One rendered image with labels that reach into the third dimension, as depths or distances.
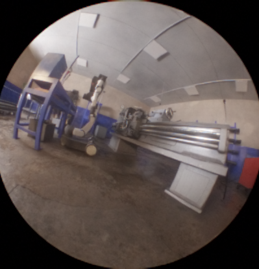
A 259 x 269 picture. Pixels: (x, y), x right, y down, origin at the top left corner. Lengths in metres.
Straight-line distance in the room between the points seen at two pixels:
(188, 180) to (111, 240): 0.79
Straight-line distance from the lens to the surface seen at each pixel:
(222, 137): 0.84
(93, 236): 0.50
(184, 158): 0.81
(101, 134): 4.20
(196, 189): 0.93
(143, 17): 3.01
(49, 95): 1.15
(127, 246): 0.51
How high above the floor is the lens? 0.47
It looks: 2 degrees up
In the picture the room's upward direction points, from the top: 17 degrees clockwise
